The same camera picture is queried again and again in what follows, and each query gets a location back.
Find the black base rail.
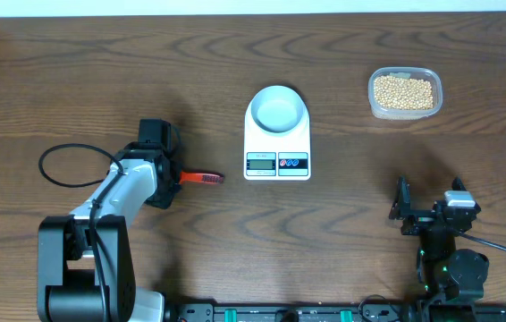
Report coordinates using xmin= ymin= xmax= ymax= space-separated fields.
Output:
xmin=163 ymin=300 xmax=506 ymax=322

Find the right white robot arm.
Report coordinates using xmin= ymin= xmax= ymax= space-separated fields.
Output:
xmin=389 ymin=177 xmax=489 ymax=321

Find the white digital kitchen scale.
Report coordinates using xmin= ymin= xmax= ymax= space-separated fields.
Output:
xmin=243 ymin=101 xmax=311 ymax=181

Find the clear plastic soybean container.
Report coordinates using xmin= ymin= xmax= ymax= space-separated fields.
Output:
xmin=368 ymin=67 xmax=443 ymax=121

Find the white round bowl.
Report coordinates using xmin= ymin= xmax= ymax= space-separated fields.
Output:
xmin=250 ymin=85 xmax=308 ymax=134

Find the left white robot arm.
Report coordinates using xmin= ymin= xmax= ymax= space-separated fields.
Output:
xmin=37 ymin=119 xmax=181 ymax=321

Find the red plastic measuring scoop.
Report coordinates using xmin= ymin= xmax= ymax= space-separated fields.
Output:
xmin=179 ymin=171 xmax=224 ymax=184

